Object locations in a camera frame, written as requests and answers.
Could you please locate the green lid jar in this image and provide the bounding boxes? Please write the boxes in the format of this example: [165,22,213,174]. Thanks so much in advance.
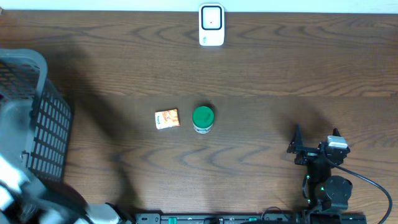
[192,106,215,134]

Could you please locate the orange snack box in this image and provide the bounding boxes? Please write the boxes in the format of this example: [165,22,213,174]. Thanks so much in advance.
[155,109,180,129]

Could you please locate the grey plastic basket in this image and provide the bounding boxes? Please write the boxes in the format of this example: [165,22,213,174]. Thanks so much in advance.
[1,49,73,182]

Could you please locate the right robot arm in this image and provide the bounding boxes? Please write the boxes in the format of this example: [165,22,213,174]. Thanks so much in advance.
[287,126,353,223]

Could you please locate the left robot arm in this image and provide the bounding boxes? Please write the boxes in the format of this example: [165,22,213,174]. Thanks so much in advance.
[1,124,292,223]

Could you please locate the white barcode scanner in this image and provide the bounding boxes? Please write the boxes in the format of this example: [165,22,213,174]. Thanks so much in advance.
[198,3,225,47]

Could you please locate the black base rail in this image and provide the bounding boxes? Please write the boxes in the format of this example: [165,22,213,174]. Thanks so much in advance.
[134,213,367,224]

